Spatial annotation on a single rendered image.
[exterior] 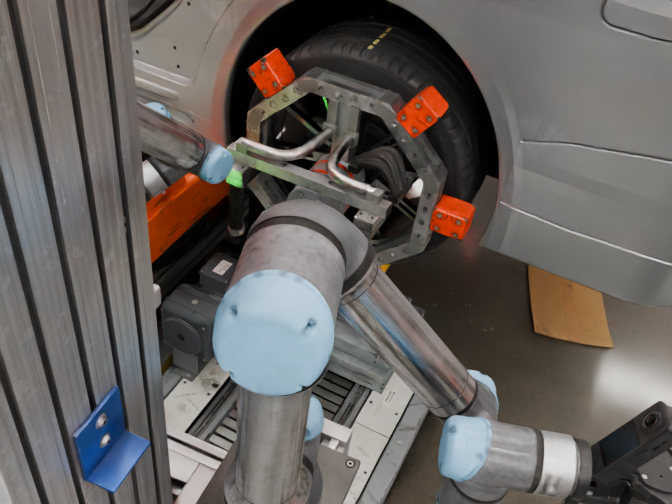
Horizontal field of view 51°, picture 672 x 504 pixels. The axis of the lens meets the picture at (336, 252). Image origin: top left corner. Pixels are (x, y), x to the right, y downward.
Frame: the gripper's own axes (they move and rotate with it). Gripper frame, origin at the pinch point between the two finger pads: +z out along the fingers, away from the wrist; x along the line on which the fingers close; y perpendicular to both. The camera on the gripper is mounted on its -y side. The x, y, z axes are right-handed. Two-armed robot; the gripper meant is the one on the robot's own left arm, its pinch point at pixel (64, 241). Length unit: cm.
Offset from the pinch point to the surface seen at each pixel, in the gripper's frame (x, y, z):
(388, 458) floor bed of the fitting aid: 112, -13, -27
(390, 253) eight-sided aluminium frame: 56, -7, -61
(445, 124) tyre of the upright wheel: 30, 8, -85
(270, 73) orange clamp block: 0, -14, -62
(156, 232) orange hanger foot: 20.9, -39.2, -15.6
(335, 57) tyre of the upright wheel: 5, -8, -76
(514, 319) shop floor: 138, -56, -100
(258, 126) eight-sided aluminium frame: 11, -24, -54
